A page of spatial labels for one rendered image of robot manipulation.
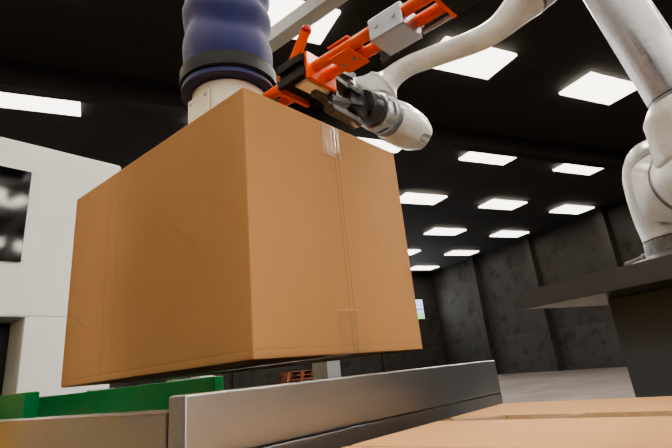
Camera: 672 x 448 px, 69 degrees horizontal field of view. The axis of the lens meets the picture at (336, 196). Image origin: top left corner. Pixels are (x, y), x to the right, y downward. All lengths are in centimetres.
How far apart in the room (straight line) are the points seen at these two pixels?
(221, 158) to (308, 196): 15
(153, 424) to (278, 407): 13
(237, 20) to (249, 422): 90
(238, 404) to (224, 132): 41
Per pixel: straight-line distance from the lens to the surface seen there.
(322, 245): 78
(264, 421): 58
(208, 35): 118
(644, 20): 117
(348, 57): 93
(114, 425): 64
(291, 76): 97
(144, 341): 89
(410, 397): 80
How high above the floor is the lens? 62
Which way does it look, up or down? 20 degrees up
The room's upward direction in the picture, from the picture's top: 6 degrees counter-clockwise
